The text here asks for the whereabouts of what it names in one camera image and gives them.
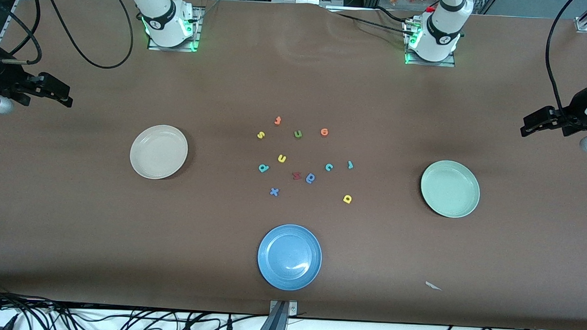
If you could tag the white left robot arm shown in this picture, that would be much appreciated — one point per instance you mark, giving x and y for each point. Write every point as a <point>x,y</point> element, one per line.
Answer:
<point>440,28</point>

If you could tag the blue letter q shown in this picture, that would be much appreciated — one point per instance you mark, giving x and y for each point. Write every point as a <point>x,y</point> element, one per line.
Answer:
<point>310,178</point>

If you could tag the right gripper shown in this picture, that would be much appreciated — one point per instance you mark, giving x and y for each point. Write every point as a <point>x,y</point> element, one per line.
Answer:
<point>2,78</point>

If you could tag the teal letter p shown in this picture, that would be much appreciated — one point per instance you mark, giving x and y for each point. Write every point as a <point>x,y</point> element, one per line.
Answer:
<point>263,168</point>

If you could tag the blue letter x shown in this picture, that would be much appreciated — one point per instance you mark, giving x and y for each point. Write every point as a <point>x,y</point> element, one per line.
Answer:
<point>274,191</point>

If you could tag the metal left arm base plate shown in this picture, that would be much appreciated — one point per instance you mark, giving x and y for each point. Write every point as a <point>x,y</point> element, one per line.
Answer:
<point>446,64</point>

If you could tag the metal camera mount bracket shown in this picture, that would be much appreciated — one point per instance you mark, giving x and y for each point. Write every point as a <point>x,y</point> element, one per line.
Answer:
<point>279,321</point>

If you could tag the red letter z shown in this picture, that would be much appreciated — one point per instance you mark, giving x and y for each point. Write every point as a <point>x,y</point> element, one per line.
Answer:
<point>296,175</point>

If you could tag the white paper scrap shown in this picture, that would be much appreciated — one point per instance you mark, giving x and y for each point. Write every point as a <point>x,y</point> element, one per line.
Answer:
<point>432,285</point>

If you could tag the brown table cover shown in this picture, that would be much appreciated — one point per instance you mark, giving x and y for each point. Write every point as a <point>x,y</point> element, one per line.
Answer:
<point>296,87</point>

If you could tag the blue plate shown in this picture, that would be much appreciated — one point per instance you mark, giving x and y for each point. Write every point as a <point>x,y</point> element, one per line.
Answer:
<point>289,257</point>

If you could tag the green plate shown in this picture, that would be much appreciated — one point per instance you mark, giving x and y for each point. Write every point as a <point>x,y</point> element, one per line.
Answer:
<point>450,189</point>

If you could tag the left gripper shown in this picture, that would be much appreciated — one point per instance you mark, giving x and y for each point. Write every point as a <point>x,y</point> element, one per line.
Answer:
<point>577,109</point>

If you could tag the beige plate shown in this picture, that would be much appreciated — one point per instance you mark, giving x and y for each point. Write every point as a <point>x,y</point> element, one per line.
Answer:
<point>158,152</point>

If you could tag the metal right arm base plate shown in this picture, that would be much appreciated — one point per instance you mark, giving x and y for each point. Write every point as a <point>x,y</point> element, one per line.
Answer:
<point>197,30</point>

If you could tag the yellow letter d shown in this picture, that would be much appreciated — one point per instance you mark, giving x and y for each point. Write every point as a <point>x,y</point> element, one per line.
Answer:
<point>347,199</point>

